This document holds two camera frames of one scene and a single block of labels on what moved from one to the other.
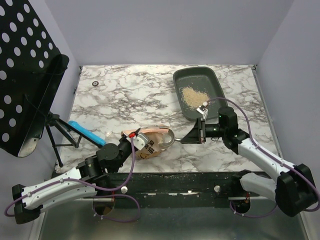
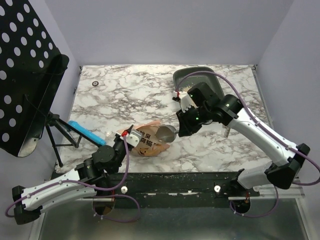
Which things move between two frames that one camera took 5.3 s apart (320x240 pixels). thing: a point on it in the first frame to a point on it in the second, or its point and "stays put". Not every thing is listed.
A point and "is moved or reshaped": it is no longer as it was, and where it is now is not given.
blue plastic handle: [90, 134] stays put
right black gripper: [202, 130] to [184, 125]
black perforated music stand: [32, 71] stays put
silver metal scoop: [167, 139] is moved or reshaped
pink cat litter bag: [153, 146] is moved or reshaped
